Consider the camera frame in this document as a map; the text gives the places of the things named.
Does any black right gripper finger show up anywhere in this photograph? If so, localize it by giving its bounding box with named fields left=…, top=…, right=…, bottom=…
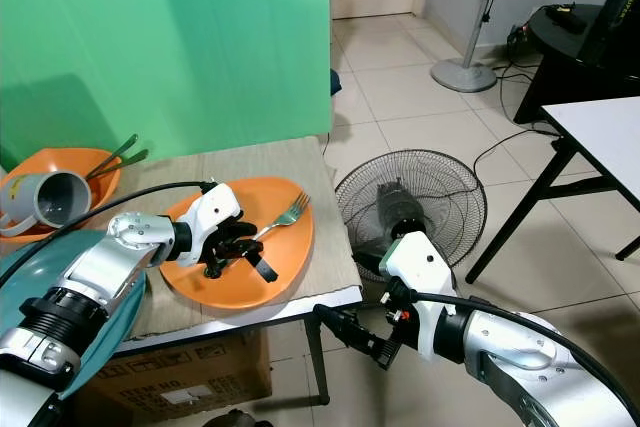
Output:
left=312, top=303, right=391, bottom=344
left=338, top=323, right=401, bottom=370

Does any silver metal fork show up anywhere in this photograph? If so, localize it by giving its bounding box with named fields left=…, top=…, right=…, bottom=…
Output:
left=250, top=192, right=312, bottom=242

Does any flat orange plate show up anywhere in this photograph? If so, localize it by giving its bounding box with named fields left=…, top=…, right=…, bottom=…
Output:
left=159, top=175, right=315, bottom=311

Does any black table leg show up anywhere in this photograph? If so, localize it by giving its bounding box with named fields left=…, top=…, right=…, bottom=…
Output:
left=304, top=316, right=330, bottom=407

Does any wood pattern table mat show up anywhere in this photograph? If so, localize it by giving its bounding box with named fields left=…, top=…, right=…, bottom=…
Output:
left=0, top=134, right=365, bottom=350

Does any black floor fan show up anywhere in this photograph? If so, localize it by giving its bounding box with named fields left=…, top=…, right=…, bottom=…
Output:
left=334, top=149, right=489, bottom=285

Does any brown cardboard box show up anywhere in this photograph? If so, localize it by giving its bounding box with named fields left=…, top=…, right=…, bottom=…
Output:
left=84, top=331, right=274, bottom=420

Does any dark metal spoon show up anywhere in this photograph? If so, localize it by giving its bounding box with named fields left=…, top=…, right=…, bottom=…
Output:
left=88, top=148, right=150, bottom=184
left=84, top=133, right=140, bottom=181

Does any dark robot foot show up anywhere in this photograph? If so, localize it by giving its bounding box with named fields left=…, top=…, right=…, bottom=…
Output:
left=204, top=408, right=272, bottom=427

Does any deep orange plate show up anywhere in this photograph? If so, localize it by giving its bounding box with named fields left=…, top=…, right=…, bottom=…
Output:
left=0, top=147, right=122, bottom=240

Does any grey ceramic mug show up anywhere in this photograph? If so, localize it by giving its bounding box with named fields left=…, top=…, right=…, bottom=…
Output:
left=0, top=170, right=97, bottom=239

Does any large teal plate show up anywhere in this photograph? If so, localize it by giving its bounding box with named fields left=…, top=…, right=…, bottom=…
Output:
left=0, top=229, right=147, bottom=414

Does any green backdrop cloth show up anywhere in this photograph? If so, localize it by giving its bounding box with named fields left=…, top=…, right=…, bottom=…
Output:
left=0, top=0, right=332, bottom=171

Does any grey standing fan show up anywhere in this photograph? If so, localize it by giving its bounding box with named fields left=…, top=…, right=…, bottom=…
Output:
left=429, top=0, right=512, bottom=95

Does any white table with black legs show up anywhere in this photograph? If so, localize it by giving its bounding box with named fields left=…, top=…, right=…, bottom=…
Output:
left=464, top=96, right=640, bottom=285

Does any black round side table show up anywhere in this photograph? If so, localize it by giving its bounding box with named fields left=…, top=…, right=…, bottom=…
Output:
left=512, top=0, right=640, bottom=127

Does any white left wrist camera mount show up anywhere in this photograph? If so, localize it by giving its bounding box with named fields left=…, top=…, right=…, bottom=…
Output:
left=185, top=182, right=244, bottom=267

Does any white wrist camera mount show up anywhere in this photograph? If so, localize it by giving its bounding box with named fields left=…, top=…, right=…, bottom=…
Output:
left=185, top=182, right=244, bottom=267
left=378, top=230, right=460, bottom=364

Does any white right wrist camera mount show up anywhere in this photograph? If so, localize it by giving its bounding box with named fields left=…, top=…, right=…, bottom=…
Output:
left=378, top=230, right=460, bottom=364

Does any black floor cable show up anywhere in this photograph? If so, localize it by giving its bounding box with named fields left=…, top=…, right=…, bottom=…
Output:
left=472, top=123, right=563, bottom=180

